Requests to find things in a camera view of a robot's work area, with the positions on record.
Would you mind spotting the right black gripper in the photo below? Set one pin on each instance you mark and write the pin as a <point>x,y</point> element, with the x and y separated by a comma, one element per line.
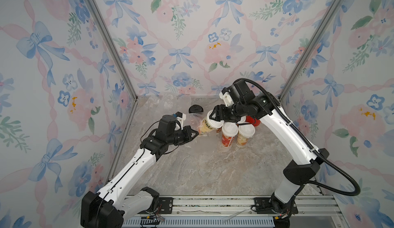
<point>220,113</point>

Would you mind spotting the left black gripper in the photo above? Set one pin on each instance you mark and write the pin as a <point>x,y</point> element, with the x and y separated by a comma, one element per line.
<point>187,130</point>

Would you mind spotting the clear plastic carrier bag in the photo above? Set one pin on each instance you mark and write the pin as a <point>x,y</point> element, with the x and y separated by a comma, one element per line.
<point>194,121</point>

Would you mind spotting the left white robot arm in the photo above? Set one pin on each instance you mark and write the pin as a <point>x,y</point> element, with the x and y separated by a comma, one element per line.
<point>110,206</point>

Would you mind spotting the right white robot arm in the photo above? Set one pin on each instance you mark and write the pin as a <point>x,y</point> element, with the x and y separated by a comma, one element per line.
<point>247,98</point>

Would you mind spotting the spare clear plastic bags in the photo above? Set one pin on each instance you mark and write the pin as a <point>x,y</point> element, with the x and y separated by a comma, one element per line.
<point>155,107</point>

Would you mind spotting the red cup white lid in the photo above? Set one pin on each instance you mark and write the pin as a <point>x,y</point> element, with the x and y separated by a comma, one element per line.
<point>229,133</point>

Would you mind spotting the red cup black lid left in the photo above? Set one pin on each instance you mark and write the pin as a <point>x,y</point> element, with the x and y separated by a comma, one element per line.
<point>195,109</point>

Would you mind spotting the white lid cup right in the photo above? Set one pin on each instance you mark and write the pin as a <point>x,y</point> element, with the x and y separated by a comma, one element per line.
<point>242,120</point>

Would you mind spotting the white lid cup back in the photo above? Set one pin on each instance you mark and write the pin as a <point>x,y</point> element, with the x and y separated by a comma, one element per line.
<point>246,132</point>

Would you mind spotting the red straw holder cup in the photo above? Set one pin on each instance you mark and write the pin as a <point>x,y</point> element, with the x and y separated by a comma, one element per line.
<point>253,121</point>

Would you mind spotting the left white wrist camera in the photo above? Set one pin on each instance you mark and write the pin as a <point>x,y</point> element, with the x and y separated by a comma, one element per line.
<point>180,119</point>

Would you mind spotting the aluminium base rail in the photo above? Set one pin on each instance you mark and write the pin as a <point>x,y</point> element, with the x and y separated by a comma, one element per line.
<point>236,212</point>

